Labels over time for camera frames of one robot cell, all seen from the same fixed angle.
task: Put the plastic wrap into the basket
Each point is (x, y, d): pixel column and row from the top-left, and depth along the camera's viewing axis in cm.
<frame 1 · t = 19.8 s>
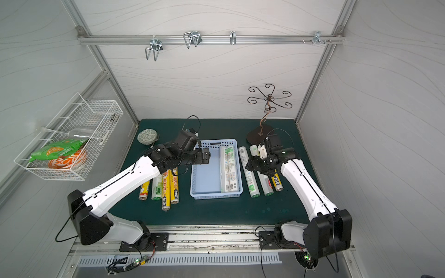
left hand: (202, 155, 75), fingers open
right hand: (254, 167, 80), fingers open
light blue plastic basket: (221, 178, 91), point 4 cm above the table
bronze jewelry tree stand: (259, 134, 113), point 2 cm above the table
white green wrap roll left: (157, 187, 86), point 6 cm above the table
yellow wrap roll long: (166, 190, 87), point 3 cm above the table
yellow wrap roll: (174, 186, 88), point 4 cm above the table
white wrap roll right: (230, 178, 91), point 4 cm above the table
white green wrap roll: (253, 188, 87), point 4 cm above the table
clear wrap roll right: (265, 182, 90), point 4 cm above the table

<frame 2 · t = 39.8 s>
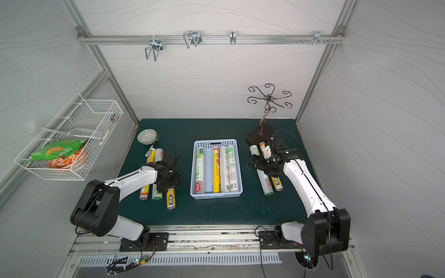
left hand: (176, 184, 90), fingers open
right hand: (257, 167, 81), fingers open
yellow wrap roll: (216, 171, 94), point 4 cm above the table
white green wrap roll: (200, 173, 92), point 5 cm above the table
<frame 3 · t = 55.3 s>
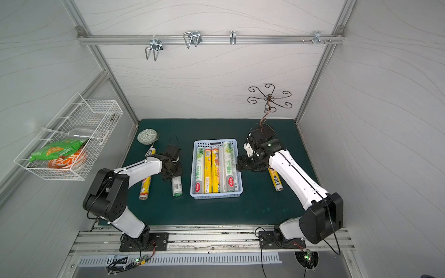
left hand: (179, 173, 93), fingers open
right hand: (244, 167, 79), fingers open
white green wrap roll left: (177, 186, 88), point 5 cm above the table
yellow wrap roll long: (208, 171, 95), point 3 cm above the table
clear wrap roll right: (229, 173, 88), point 9 cm above the table
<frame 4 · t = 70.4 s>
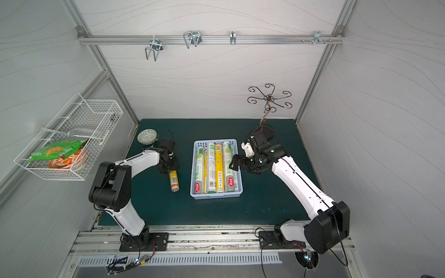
left hand: (174, 168, 95), fingers open
right hand: (237, 166, 77), fingers open
yellow wrap roll far left: (174, 183, 88), point 5 cm above the table
yellow wrap roll right: (219, 167, 90), point 9 cm above the table
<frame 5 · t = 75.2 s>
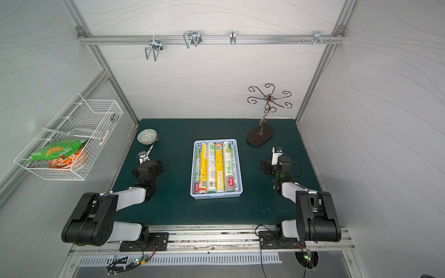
left hand: (148, 163, 90), fingers open
right hand: (271, 158, 93), fingers open
yellow wrap roll far left: (203, 168, 90), point 8 cm above the table
